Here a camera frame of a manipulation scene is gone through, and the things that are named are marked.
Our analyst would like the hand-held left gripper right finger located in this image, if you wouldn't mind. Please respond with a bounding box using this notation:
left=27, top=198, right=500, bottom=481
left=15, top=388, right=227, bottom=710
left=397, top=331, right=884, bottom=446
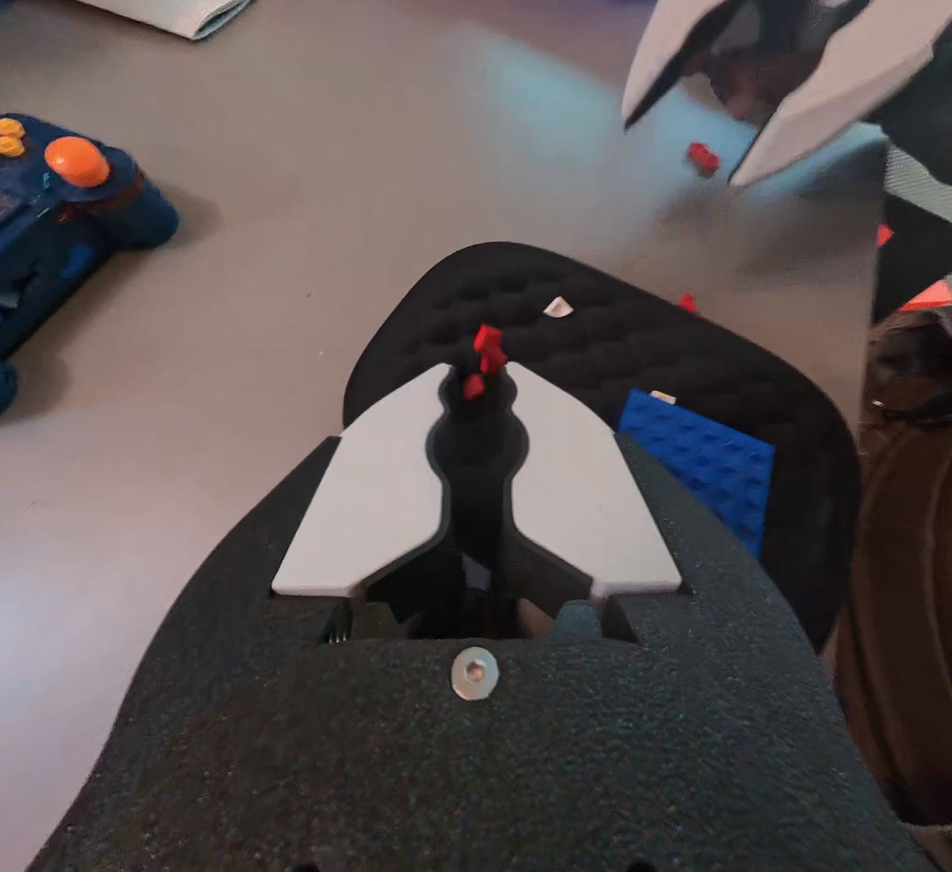
left=506, top=363, right=684, bottom=603

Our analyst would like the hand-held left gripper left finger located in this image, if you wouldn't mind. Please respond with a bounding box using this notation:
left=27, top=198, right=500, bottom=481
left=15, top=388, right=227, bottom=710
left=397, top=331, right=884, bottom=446
left=270, top=363, right=455, bottom=599

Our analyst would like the large blue brick plate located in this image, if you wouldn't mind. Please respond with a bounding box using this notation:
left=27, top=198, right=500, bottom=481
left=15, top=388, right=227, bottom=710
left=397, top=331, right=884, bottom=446
left=616, top=387, right=776, bottom=562

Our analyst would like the red curved brick piece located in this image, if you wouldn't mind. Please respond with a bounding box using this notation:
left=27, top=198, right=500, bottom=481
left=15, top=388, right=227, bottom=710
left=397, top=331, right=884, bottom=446
left=461, top=323, right=510, bottom=402

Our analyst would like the black dimpled foam pad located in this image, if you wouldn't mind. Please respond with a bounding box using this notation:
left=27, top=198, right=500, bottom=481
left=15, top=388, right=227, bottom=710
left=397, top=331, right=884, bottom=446
left=342, top=241, right=862, bottom=653

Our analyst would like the orange cloth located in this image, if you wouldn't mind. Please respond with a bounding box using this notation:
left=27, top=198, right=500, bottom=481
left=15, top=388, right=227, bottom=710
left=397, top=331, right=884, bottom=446
left=876, top=223, right=952, bottom=312

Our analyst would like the person's leg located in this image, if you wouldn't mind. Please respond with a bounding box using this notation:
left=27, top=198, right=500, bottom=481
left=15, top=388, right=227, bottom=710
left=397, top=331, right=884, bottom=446
left=833, top=426, right=952, bottom=828

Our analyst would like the blue brick controller model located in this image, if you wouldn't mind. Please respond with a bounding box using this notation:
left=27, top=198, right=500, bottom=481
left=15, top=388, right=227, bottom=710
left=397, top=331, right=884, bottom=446
left=0, top=113, right=181, bottom=415

